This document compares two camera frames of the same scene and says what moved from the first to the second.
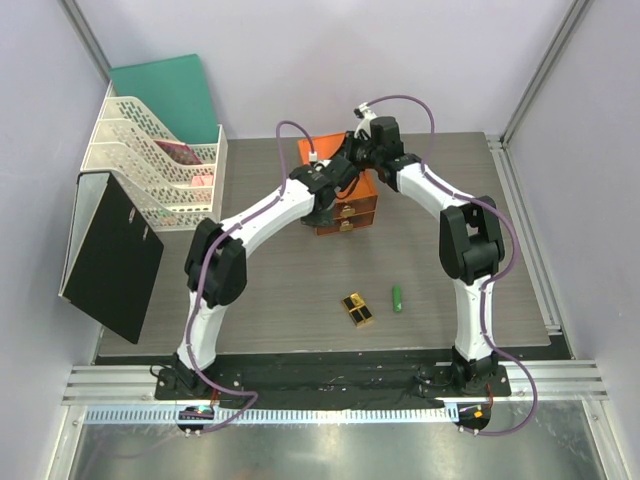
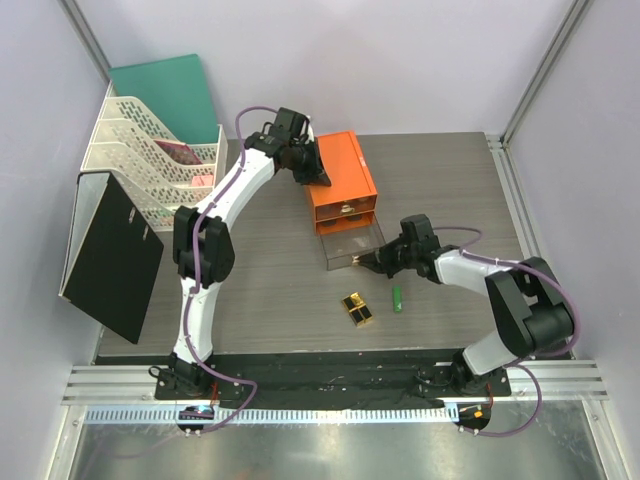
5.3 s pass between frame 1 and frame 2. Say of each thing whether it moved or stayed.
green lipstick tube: stayed
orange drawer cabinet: stayed
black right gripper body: moved
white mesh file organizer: stayed
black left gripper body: moved
